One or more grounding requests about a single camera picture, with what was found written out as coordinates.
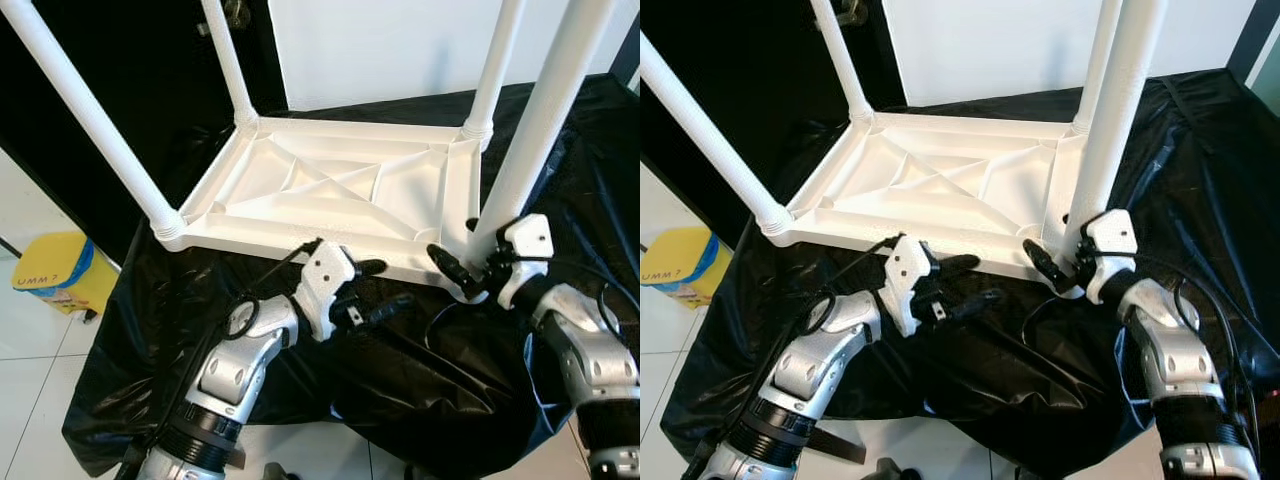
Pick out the dark grey wall post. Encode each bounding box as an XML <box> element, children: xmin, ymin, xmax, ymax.
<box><xmin>610</xmin><ymin>15</ymin><xmax>641</xmax><ymax>86</ymax></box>
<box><xmin>1230</xmin><ymin>0</ymin><xmax>1280</xmax><ymax>86</ymax></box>

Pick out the white plastic table leg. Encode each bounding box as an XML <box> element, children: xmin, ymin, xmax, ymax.
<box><xmin>0</xmin><ymin>0</ymin><xmax>186</xmax><ymax>241</ymax></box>
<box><xmin>462</xmin><ymin>0</ymin><xmax>526</xmax><ymax>146</ymax></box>
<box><xmin>200</xmin><ymin>0</ymin><xmax>259</xmax><ymax>129</ymax></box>
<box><xmin>810</xmin><ymin>0</ymin><xmax>876</xmax><ymax>123</ymax></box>
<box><xmin>640</xmin><ymin>35</ymin><xmax>796</xmax><ymax>236</ymax></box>
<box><xmin>1070</xmin><ymin>0</ymin><xmax>1123</xmax><ymax>136</ymax></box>
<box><xmin>1060</xmin><ymin>0</ymin><xmax>1169</xmax><ymax>261</ymax></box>
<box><xmin>465</xmin><ymin>0</ymin><xmax>619</xmax><ymax>266</ymax></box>

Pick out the black door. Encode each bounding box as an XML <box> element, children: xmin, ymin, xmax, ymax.
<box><xmin>640</xmin><ymin>0</ymin><xmax>906</xmax><ymax>251</ymax></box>
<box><xmin>0</xmin><ymin>0</ymin><xmax>291</xmax><ymax>266</ymax></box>

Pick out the black plastic table cover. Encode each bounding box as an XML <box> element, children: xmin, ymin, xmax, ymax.
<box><xmin>62</xmin><ymin>75</ymin><xmax>641</xmax><ymax>479</ymax></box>
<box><xmin>660</xmin><ymin>68</ymin><xmax>1280</xmax><ymax>471</ymax></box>

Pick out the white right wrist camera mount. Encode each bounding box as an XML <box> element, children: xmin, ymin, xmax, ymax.
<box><xmin>1083</xmin><ymin>208</ymin><xmax>1139</xmax><ymax>304</ymax></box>
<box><xmin>495</xmin><ymin>213</ymin><xmax>556</xmax><ymax>309</ymax></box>

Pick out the yellow box with blue band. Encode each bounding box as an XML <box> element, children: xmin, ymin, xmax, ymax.
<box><xmin>640</xmin><ymin>226</ymin><xmax>741</xmax><ymax>306</ymax></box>
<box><xmin>12</xmin><ymin>232</ymin><xmax>121</xmax><ymax>316</ymax></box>

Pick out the white plastic table top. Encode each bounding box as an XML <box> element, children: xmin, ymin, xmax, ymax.
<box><xmin>765</xmin><ymin>108</ymin><xmax>1091</xmax><ymax>296</ymax></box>
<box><xmin>150</xmin><ymin>112</ymin><xmax>491</xmax><ymax>301</ymax></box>

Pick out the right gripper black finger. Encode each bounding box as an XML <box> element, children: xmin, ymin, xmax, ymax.
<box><xmin>1022</xmin><ymin>238</ymin><xmax>1076</xmax><ymax>295</ymax></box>
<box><xmin>425</xmin><ymin>243</ymin><xmax>486</xmax><ymax>300</ymax></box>

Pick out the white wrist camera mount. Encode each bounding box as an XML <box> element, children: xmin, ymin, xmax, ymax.
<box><xmin>295</xmin><ymin>240</ymin><xmax>359</xmax><ymax>343</ymax></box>
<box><xmin>495</xmin><ymin>213</ymin><xmax>556</xmax><ymax>309</ymax></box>
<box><xmin>885</xmin><ymin>235</ymin><xmax>936</xmax><ymax>338</ymax></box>
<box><xmin>1083</xmin><ymin>208</ymin><xmax>1139</xmax><ymax>304</ymax></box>

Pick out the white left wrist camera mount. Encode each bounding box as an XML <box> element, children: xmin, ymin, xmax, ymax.
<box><xmin>885</xmin><ymin>235</ymin><xmax>936</xmax><ymax>338</ymax></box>
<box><xmin>295</xmin><ymin>240</ymin><xmax>359</xmax><ymax>343</ymax></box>

